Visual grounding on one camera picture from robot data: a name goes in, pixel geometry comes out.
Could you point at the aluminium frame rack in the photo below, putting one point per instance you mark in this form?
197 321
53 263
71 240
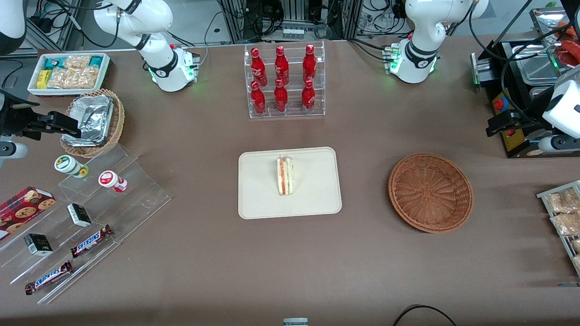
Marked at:
235 22

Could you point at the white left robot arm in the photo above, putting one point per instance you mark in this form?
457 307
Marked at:
419 59

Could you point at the red lid yogurt cup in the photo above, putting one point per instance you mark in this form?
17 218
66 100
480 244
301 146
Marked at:
109 179

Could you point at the triangle sandwich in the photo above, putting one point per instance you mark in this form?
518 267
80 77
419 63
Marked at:
285 176

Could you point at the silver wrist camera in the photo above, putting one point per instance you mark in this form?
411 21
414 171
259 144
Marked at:
13 150
557 144

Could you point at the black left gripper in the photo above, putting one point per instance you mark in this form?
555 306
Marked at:
531 110

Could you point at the steel food pan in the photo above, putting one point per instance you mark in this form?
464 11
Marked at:
546 22
534 65

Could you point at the red cola bottle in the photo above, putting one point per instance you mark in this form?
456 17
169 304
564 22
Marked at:
258 100
281 68
309 65
308 99
258 68
281 99

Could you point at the teal snack packet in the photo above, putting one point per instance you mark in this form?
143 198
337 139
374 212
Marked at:
55 63
96 61

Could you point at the red emergency stop button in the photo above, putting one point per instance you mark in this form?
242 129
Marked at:
499 104

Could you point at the shallow round brown wicker basket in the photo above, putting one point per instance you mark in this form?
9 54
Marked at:
430 192

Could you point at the white rectangular snack bin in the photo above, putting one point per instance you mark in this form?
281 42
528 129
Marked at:
34 89

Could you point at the clear acrylic bottle rack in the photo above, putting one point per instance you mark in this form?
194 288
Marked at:
285 113

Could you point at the clear bag of fried snacks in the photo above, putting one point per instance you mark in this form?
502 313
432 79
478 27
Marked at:
564 201
566 223
576 245

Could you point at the grey power strip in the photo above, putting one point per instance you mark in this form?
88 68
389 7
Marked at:
292 34

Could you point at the yellow snack packet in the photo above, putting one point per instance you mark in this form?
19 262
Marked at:
43 79

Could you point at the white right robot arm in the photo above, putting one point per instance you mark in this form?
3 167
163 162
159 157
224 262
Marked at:
170 72

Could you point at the black food warmer cabinet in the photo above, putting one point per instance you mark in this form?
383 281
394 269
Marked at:
516 90

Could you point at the clear acrylic stepped display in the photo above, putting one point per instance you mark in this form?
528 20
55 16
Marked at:
136 190

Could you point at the red sausage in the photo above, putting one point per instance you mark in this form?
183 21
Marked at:
572 27
570 50

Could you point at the red cookie box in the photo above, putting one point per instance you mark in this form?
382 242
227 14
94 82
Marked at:
25 206

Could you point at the deep tan wicker basket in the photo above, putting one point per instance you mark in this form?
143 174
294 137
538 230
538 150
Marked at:
117 122

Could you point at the small grey device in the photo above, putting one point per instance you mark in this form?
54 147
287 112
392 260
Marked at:
295 322

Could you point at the silver box with green light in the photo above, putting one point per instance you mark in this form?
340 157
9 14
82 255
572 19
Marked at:
480 68

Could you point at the brown Snickers bar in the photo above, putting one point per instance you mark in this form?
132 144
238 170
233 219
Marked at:
49 277
90 241

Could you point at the beige plastic tray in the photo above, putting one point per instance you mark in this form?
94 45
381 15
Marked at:
258 190

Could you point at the aluminium foil container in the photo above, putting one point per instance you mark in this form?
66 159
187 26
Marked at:
93 117

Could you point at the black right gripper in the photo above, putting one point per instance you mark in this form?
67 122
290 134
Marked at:
13 118

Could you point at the clear rice cracker bag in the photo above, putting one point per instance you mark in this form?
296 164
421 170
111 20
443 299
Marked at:
77 61
72 78

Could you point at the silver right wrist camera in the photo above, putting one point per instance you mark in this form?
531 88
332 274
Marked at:
13 150

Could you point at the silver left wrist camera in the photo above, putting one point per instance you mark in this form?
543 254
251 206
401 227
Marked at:
557 144

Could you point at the small black box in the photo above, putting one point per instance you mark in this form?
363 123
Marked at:
38 244
79 215

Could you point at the green lid yogurt cup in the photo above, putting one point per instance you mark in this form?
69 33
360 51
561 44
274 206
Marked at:
67 165

